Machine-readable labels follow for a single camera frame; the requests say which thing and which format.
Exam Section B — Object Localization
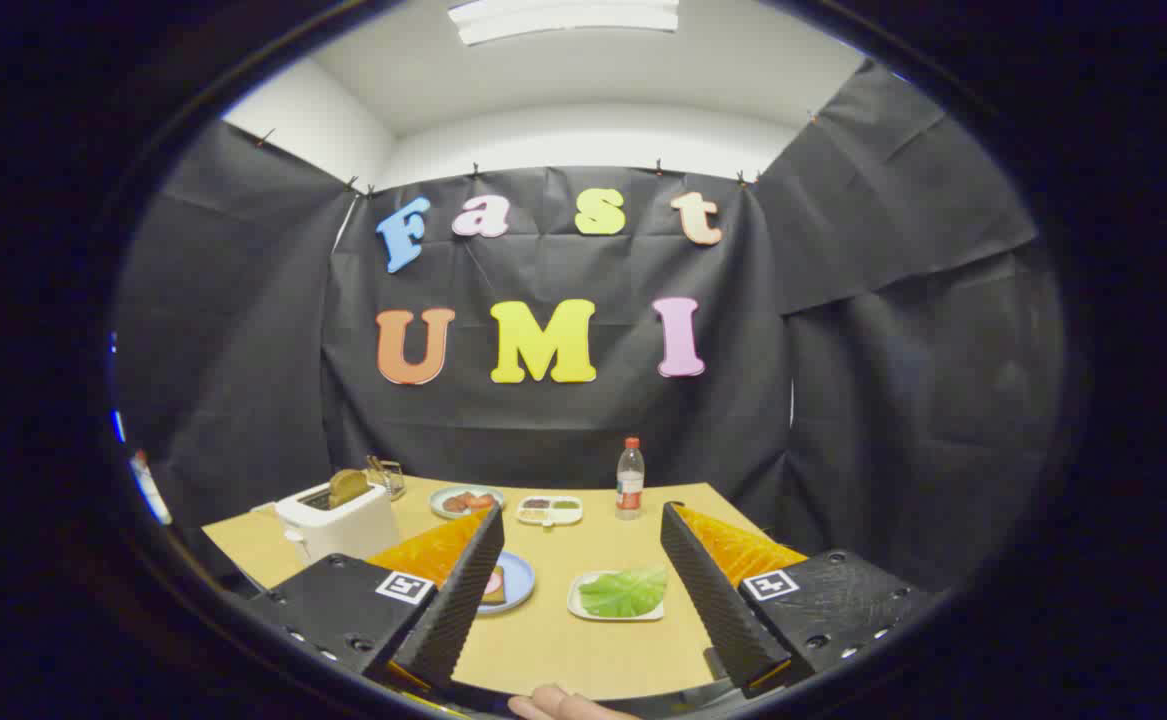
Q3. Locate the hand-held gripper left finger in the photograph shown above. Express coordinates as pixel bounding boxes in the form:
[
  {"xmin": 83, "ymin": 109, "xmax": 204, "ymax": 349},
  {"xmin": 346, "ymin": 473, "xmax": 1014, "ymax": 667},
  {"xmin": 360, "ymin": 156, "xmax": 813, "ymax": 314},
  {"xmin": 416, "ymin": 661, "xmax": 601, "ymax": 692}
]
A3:
[{"xmin": 243, "ymin": 503, "xmax": 507, "ymax": 691}]

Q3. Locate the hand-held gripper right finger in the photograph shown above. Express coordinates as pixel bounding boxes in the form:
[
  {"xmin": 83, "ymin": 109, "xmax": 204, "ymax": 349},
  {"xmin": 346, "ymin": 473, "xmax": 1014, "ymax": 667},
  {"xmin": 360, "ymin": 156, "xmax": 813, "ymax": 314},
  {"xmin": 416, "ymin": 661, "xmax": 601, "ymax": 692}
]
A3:
[{"xmin": 660, "ymin": 501, "xmax": 934, "ymax": 699}]

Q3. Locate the green lettuce leaf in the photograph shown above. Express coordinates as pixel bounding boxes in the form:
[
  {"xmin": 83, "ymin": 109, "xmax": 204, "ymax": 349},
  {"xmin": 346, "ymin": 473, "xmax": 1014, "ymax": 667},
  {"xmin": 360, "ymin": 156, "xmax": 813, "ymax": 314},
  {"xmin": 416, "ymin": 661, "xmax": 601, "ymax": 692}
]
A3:
[{"xmin": 579, "ymin": 566, "xmax": 668, "ymax": 618}]

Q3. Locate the brown bread slice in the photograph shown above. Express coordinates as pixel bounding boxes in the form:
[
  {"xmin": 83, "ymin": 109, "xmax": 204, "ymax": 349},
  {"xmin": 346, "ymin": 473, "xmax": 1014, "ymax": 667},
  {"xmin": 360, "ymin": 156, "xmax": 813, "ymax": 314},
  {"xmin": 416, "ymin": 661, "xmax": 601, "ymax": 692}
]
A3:
[{"xmin": 328, "ymin": 469, "xmax": 372, "ymax": 509}]

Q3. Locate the blue round plate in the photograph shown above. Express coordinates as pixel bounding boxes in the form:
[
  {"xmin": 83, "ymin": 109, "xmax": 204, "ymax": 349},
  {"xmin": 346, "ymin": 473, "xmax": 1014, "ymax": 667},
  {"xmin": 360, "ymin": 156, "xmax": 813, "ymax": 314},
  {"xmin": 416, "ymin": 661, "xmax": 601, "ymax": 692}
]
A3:
[{"xmin": 478, "ymin": 551, "xmax": 536, "ymax": 615}]

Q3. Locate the pale green round plate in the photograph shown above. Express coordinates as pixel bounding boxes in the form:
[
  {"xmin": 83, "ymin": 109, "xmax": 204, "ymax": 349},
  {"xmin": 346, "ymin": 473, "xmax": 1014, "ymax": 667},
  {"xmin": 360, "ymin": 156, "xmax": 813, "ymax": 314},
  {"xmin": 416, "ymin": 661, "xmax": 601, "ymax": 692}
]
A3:
[{"xmin": 430, "ymin": 485, "xmax": 506, "ymax": 521}]

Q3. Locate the white square plate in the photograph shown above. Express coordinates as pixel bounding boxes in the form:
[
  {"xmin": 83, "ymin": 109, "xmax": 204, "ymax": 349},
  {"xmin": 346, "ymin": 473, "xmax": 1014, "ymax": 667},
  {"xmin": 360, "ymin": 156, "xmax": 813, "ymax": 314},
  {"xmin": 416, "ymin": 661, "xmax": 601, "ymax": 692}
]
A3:
[{"xmin": 567, "ymin": 568, "xmax": 666, "ymax": 622}]

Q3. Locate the white divided bean tray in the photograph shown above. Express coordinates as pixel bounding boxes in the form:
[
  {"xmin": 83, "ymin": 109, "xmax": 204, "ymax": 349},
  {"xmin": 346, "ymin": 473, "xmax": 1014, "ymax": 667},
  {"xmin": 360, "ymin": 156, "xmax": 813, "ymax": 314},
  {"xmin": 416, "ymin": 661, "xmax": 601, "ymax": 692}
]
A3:
[{"xmin": 516, "ymin": 495, "xmax": 584, "ymax": 527}]

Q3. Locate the metal mesh utensil holder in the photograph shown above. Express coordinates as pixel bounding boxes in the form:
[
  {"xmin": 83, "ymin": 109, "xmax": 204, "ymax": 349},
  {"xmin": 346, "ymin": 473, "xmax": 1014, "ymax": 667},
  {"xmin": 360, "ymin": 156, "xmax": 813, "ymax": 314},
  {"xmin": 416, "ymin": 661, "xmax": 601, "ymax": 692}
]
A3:
[{"xmin": 365, "ymin": 456, "xmax": 406, "ymax": 501}]

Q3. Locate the white toaster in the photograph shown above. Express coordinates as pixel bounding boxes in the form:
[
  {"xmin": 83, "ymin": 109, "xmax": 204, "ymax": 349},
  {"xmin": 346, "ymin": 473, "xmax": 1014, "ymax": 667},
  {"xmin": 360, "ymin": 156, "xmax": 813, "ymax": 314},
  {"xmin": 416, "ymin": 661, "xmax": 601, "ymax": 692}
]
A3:
[{"xmin": 274, "ymin": 482, "xmax": 402, "ymax": 567}]

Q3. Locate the clear bottle with red cap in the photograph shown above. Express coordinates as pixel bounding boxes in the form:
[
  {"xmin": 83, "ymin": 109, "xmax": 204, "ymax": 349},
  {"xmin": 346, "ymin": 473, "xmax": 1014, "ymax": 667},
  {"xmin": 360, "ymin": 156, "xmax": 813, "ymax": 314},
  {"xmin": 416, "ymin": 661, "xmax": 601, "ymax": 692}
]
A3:
[{"xmin": 615, "ymin": 437, "xmax": 646, "ymax": 521}]

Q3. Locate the black backdrop cloth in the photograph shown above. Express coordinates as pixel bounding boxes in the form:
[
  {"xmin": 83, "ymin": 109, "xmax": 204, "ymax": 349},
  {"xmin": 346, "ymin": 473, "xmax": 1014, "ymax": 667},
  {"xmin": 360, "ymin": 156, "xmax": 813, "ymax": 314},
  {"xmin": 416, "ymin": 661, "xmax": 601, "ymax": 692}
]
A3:
[{"xmin": 108, "ymin": 60, "xmax": 1069, "ymax": 601}]

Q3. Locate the white ceiling light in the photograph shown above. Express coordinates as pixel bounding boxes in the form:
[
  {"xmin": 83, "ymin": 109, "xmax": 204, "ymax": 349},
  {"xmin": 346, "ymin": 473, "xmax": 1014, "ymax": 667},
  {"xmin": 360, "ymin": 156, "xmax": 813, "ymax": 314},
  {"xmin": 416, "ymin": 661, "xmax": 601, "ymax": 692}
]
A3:
[{"xmin": 448, "ymin": 0, "xmax": 681, "ymax": 46}]

